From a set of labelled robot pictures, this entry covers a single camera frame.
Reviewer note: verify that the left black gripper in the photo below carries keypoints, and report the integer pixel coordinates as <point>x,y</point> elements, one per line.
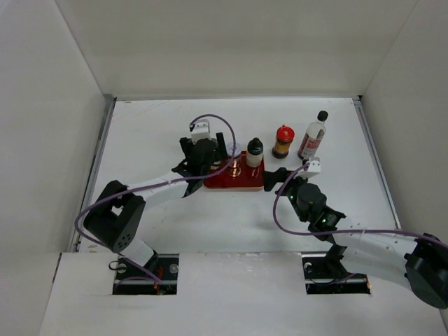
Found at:
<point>219,154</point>

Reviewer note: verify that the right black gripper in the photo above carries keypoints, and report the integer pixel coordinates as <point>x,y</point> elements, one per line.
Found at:
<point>271,178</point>

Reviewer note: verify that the white-lid seasoning jar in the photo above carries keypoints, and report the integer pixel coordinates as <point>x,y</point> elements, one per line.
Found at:
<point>234,153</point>

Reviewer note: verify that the black-cap white salt bottle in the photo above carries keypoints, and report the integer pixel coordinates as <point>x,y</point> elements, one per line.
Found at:
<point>254,153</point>

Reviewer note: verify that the red-cap dark sauce bottle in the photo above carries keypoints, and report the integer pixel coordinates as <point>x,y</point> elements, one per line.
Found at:
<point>283,140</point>

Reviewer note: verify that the tall vinegar bottle black cap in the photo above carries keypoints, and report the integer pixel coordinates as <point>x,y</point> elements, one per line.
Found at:
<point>313,137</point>

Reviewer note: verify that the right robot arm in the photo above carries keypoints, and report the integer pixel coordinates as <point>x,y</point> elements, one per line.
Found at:
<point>417,262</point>

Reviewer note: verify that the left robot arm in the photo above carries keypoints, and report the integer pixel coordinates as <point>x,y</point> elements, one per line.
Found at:
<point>114,223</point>

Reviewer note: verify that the red lacquer tray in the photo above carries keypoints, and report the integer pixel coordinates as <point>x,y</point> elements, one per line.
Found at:
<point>243,177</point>

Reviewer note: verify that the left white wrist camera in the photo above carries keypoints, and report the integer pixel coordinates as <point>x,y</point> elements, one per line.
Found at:
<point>200,129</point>

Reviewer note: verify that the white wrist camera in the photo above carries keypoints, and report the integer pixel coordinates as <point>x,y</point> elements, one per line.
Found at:
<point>312,169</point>
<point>200,129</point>

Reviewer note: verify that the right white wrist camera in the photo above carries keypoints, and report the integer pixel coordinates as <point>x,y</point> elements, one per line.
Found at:
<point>312,169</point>

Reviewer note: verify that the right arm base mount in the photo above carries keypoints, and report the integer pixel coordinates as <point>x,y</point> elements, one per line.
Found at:
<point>325,275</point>

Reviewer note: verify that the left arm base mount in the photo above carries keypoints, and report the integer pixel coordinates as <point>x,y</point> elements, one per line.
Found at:
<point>130,280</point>

